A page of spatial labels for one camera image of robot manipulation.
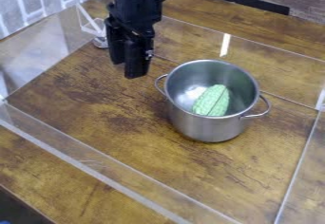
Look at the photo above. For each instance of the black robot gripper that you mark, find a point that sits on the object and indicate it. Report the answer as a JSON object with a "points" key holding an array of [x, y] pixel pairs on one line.
{"points": [[132, 16]]}

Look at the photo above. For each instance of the pink handled metal spoon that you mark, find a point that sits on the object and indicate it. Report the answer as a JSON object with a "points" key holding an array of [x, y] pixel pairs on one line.
{"points": [[100, 42]]}

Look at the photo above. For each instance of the stainless steel pot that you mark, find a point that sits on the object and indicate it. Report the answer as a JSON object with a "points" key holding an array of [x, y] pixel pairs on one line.
{"points": [[183, 84]]}

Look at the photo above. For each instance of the green bitter gourd toy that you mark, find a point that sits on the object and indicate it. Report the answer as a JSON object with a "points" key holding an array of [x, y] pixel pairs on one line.
{"points": [[213, 102]]}

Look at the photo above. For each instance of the black strip on table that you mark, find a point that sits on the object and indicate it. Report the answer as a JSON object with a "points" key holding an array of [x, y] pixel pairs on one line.
{"points": [[259, 4]]}

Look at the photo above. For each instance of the clear acrylic barrier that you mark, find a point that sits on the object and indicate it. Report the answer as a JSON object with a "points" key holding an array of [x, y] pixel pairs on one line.
{"points": [[88, 151]]}

